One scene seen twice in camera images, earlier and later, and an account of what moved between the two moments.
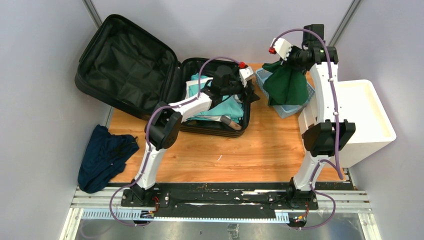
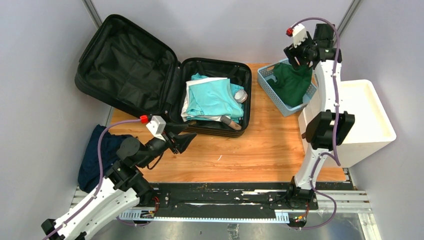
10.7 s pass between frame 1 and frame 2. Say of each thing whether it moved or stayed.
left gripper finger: moved
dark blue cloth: stayed
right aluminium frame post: stayed
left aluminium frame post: stayed
